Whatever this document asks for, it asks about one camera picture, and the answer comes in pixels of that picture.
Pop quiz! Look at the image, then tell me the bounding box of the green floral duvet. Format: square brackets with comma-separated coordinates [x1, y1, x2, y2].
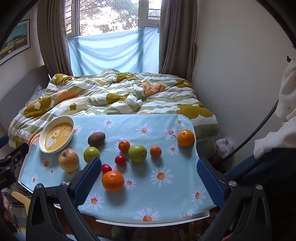
[8, 70, 220, 160]

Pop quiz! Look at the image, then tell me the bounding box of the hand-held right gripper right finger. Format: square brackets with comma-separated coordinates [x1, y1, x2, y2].
[196, 158, 272, 241]

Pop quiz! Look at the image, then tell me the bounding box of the yellow wrinkled apple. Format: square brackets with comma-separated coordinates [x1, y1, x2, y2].
[58, 149, 80, 172]

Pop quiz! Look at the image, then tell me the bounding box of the white table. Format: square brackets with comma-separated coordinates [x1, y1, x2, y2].
[17, 178, 211, 227]

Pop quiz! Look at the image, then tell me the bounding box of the white sleeve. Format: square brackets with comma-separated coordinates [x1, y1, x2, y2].
[253, 61, 296, 159]

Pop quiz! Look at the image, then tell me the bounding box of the small tangerine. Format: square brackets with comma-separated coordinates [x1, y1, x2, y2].
[118, 140, 130, 152]
[149, 146, 162, 158]

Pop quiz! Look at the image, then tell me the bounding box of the yellow object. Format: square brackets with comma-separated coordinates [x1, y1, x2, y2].
[11, 191, 31, 215]

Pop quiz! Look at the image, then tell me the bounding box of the brown curtain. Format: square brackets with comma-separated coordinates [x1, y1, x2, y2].
[37, 0, 74, 76]
[158, 0, 198, 84]

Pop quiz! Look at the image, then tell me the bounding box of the brown kiwi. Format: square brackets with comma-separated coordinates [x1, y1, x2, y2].
[88, 132, 106, 147]

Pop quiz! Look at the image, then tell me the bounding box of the green apple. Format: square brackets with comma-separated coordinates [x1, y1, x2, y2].
[83, 146, 101, 163]
[128, 145, 147, 163]

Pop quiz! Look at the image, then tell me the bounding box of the white plastic bag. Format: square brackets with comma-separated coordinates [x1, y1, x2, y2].
[216, 137, 235, 158]

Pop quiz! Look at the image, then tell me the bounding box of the grey bed headboard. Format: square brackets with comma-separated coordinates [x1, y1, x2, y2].
[0, 65, 50, 139]

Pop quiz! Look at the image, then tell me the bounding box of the grey patterned pillow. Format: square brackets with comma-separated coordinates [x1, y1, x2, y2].
[17, 85, 50, 114]

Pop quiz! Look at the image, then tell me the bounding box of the large orange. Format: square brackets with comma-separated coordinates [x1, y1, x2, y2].
[177, 129, 195, 147]
[102, 171, 125, 192]

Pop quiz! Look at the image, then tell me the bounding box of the light blue window cloth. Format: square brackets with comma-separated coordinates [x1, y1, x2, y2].
[68, 27, 160, 77]

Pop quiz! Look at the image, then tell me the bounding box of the black cable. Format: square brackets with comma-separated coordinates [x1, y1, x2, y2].
[223, 97, 280, 160]

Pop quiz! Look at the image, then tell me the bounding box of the cream bowl with duck print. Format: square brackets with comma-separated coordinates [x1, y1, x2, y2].
[39, 116, 75, 153]

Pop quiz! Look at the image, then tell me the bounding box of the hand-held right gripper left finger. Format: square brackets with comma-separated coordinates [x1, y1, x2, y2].
[26, 158, 102, 241]

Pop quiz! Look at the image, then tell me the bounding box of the window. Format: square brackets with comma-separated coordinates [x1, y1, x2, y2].
[62, 0, 162, 37]

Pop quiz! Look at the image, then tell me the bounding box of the light blue daisy tablecloth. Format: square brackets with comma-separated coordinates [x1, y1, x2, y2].
[18, 113, 216, 222]

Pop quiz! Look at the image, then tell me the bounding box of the wall poster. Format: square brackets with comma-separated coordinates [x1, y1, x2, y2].
[0, 19, 31, 66]

